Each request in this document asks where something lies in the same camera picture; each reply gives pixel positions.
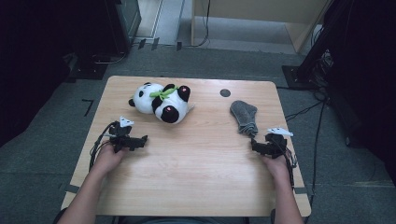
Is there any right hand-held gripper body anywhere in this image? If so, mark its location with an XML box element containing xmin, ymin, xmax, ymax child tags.
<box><xmin>264</xmin><ymin>126</ymin><xmax>294</xmax><ymax>160</ymax></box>

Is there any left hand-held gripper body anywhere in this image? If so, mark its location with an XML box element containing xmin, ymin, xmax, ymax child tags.
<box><xmin>106</xmin><ymin>115</ymin><xmax>138</xmax><ymax>154</ymax></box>

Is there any grey fluffy towel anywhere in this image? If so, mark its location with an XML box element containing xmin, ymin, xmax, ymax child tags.
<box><xmin>229</xmin><ymin>100</ymin><xmax>260</xmax><ymax>139</ymax></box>

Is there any panda plush toy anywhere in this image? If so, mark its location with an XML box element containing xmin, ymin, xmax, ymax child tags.
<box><xmin>128</xmin><ymin>81</ymin><xmax>195</xmax><ymax>125</ymax></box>

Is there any person's right hand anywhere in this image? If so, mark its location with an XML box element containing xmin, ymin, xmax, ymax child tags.
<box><xmin>261</xmin><ymin>154</ymin><xmax>291</xmax><ymax>183</ymax></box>

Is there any person's left hand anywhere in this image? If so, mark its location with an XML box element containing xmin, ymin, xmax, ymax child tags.
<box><xmin>92</xmin><ymin>144</ymin><xmax>127</xmax><ymax>175</ymax></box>

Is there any black tape floor mark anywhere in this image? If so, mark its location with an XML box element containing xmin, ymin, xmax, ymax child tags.
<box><xmin>81</xmin><ymin>98</ymin><xmax>94</xmax><ymax>118</ymax></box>

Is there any black floor plate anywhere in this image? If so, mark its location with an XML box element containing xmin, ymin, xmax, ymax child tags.
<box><xmin>66</xmin><ymin>62</ymin><xmax>108</xmax><ymax>83</ymax></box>

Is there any black metal stand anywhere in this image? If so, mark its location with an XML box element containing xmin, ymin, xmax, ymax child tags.
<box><xmin>281</xmin><ymin>0</ymin><xmax>344</xmax><ymax>91</ymax></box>

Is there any person's clothing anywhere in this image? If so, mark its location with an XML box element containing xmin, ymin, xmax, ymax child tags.
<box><xmin>118</xmin><ymin>216</ymin><xmax>250</xmax><ymax>224</ymax></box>

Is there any dark glass-front cabinet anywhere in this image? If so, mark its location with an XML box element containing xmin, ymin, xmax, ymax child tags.
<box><xmin>106</xmin><ymin>0</ymin><xmax>143</xmax><ymax>55</ymax></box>

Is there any beige wooden cabinet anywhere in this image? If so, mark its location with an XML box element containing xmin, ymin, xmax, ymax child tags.
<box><xmin>191</xmin><ymin>0</ymin><xmax>331</xmax><ymax>54</ymax></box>

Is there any left hand-held gripper cable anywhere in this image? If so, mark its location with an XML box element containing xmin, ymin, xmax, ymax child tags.
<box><xmin>89</xmin><ymin>121</ymin><xmax>118</xmax><ymax>172</ymax></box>

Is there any hand-held gripper cable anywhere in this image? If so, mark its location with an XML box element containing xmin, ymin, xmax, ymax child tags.
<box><xmin>281</xmin><ymin>146</ymin><xmax>298</xmax><ymax>190</ymax></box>
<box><xmin>89</xmin><ymin>121</ymin><xmax>118</xmax><ymax>172</ymax></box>

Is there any right hand-held gripper cable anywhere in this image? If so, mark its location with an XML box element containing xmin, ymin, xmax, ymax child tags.
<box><xmin>281</xmin><ymin>146</ymin><xmax>298</xmax><ymax>190</ymax></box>

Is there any long black floor cable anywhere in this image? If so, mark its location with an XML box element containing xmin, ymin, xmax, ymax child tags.
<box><xmin>309</xmin><ymin>102</ymin><xmax>326</xmax><ymax>208</ymax></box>

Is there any thin black floor cable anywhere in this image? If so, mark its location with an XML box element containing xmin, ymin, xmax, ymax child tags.
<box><xmin>284</xmin><ymin>101</ymin><xmax>326</xmax><ymax>122</ymax></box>

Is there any looped black cable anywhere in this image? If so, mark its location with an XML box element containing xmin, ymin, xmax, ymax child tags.
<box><xmin>92</xmin><ymin>50</ymin><xmax>127</xmax><ymax>65</ymax></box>

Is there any tangled cable bundle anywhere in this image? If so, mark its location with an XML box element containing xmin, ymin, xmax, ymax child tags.
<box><xmin>311</xmin><ymin>49</ymin><xmax>334</xmax><ymax>91</ymax></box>

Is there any black hanging cable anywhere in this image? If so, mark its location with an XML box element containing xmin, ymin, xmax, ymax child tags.
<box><xmin>186</xmin><ymin>0</ymin><xmax>211</xmax><ymax>49</ymax></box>

